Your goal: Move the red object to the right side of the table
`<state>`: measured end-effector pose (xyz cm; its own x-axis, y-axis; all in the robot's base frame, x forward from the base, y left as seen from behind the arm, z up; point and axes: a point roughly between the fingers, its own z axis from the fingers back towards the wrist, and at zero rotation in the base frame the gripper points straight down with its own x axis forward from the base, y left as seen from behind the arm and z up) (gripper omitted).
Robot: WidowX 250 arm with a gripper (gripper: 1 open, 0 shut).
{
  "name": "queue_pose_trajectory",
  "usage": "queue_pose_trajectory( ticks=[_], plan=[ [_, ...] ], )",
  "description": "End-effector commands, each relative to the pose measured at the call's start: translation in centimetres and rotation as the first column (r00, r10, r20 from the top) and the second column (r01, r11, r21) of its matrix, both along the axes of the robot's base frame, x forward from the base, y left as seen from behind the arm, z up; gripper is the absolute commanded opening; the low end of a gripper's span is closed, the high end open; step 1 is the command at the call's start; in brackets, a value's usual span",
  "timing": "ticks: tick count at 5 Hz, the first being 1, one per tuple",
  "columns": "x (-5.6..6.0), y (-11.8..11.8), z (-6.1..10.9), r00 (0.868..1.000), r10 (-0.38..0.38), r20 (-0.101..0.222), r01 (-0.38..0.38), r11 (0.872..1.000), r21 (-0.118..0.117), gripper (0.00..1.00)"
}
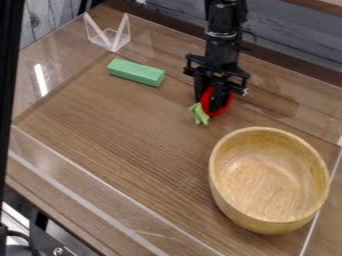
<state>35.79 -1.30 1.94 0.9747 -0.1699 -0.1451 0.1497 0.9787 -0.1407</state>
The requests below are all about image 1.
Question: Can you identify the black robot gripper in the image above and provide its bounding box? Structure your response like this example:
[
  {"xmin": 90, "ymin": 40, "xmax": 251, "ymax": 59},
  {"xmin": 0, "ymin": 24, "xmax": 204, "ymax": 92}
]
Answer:
[{"xmin": 183, "ymin": 54, "xmax": 251, "ymax": 112}]

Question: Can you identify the red plush strawberry toy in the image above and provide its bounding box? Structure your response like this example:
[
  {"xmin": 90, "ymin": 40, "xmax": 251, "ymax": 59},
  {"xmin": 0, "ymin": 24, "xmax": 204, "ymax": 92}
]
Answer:
[{"xmin": 188, "ymin": 86, "xmax": 235, "ymax": 125}]

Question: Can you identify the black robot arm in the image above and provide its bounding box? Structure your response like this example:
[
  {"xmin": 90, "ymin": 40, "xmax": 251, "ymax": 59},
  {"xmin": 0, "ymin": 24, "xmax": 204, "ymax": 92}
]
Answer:
[{"xmin": 183, "ymin": 0, "xmax": 251, "ymax": 117}]

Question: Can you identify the green rectangular foam block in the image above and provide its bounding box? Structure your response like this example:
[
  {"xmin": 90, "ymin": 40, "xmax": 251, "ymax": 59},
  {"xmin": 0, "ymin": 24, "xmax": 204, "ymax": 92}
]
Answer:
[{"xmin": 106, "ymin": 58, "xmax": 165, "ymax": 87}]

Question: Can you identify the wooden bowl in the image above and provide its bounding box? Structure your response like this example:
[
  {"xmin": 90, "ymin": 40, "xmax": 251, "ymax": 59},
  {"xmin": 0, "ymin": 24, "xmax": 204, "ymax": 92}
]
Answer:
[{"xmin": 208, "ymin": 126, "xmax": 330, "ymax": 235}]

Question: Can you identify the clear acrylic corner bracket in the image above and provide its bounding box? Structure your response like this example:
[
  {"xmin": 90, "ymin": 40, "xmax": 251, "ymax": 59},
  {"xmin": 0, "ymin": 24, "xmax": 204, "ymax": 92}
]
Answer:
[{"xmin": 82, "ymin": 13, "xmax": 130, "ymax": 52}]

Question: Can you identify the clear acrylic tray wall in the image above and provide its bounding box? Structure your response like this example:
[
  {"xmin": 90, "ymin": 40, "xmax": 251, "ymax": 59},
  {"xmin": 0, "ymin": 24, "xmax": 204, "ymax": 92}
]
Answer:
[{"xmin": 6, "ymin": 17, "xmax": 342, "ymax": 256}]

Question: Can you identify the black cable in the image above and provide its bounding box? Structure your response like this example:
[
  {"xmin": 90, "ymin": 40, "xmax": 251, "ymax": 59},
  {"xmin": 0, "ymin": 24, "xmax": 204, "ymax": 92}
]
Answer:
[{"xmin": 0, "ymin": 226, "xmax": 32, "ymax": 256}]

